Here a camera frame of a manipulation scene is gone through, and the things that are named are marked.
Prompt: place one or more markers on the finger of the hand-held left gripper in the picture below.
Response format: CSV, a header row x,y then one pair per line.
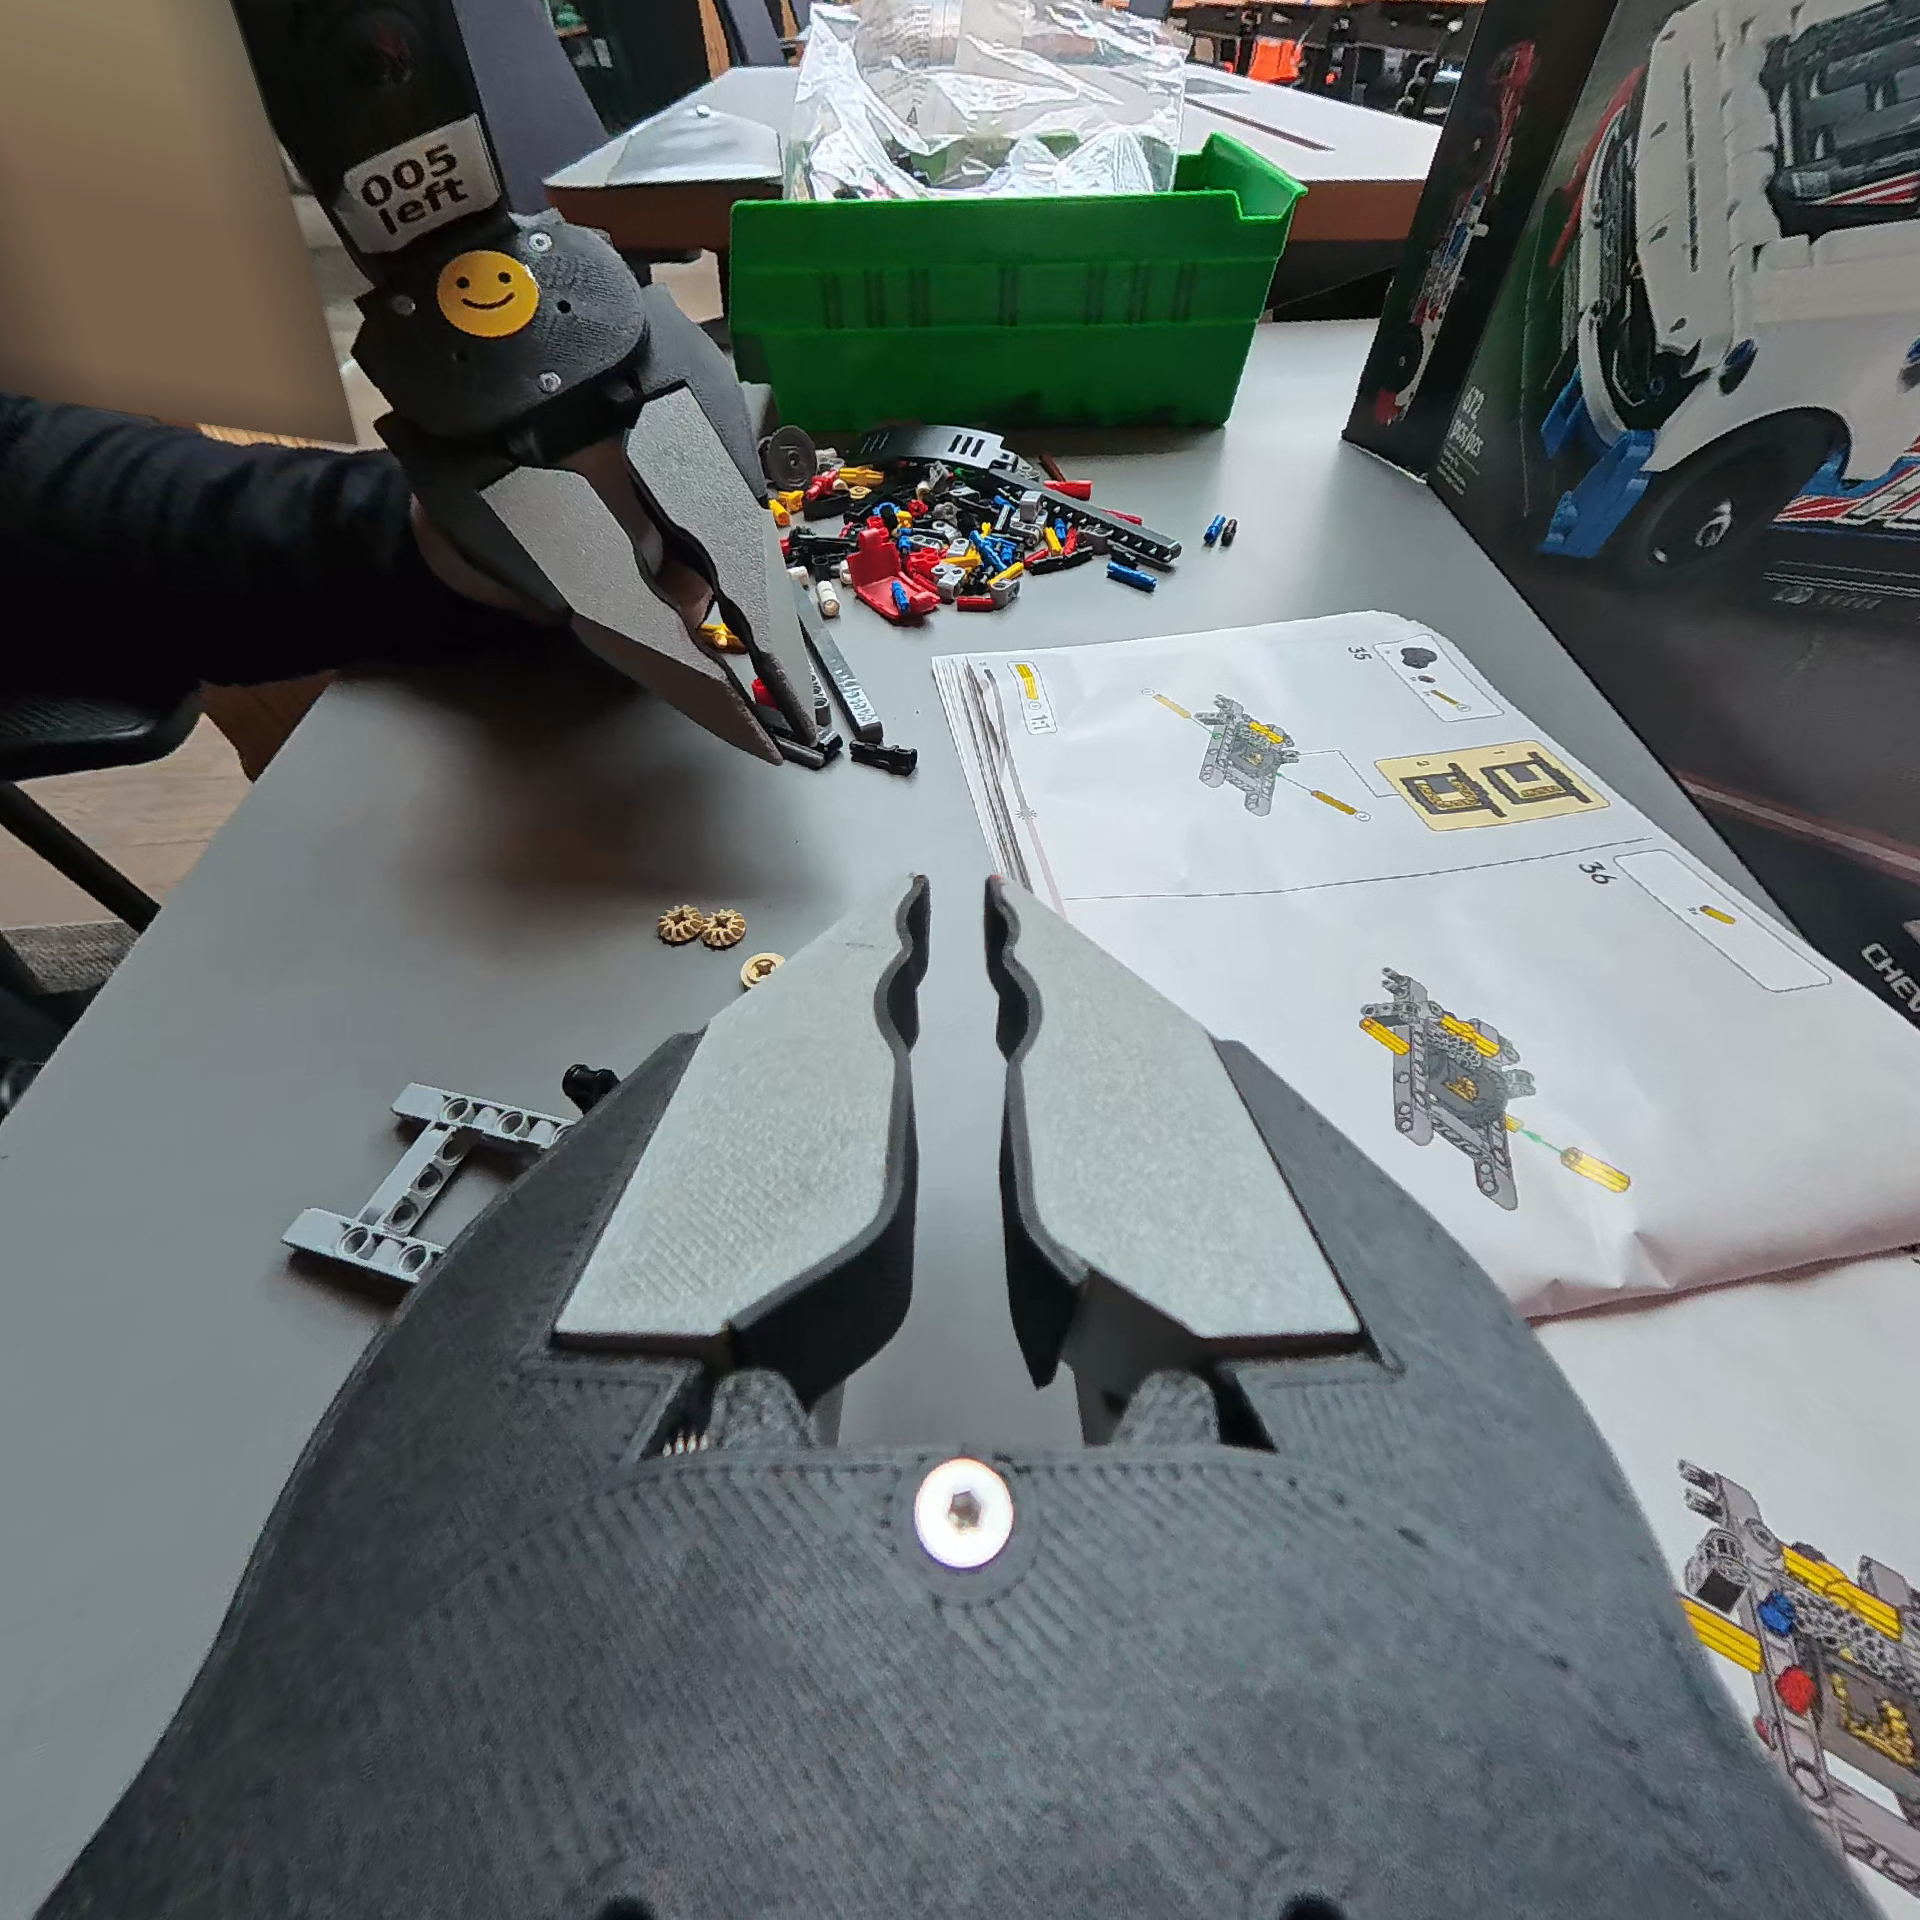
x,y
586,557
706,483

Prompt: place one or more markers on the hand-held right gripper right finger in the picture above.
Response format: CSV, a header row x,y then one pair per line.
x,y
1177,1188

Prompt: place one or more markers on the light grey frame assembly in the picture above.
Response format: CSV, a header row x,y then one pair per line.
x,y
412,1105

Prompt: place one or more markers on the person's left forearm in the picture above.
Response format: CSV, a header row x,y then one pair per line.
x,y
181,557

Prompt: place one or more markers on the person's left hand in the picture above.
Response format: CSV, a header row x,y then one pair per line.
x,y
452,564

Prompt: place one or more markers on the tan bevel gear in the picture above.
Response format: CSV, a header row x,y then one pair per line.
x,y
680,925
721,928

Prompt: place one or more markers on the race car set box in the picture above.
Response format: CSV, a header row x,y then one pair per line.
x,y
1726,707

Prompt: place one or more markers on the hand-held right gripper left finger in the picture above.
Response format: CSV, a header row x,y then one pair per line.
x,y
747,1188

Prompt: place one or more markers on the black ribbed block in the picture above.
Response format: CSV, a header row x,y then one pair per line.
x,y
818,755

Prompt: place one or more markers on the red panel piece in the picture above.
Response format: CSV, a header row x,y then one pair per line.
x,y
885,587

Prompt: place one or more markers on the grey round disc piece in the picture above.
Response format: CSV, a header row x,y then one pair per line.
x,y
790,457

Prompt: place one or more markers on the white instruction booklet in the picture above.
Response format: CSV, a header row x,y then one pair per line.
x,y
1348,901

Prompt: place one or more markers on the pile of small building pieces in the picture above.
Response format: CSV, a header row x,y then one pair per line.
x,y
974,539

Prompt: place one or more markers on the clear plastic bags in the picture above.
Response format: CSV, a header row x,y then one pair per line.
x,y
974,106

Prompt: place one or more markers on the long dark grey beam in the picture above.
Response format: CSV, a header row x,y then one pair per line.
x,y
845,685
1116,534

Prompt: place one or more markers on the green storage bin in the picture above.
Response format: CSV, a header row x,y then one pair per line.
x,y
1003,343

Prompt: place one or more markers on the black mesh office chair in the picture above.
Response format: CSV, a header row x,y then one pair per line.
x,y
89,729

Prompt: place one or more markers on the black vented panel piece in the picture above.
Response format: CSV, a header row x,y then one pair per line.
x,y
931,445

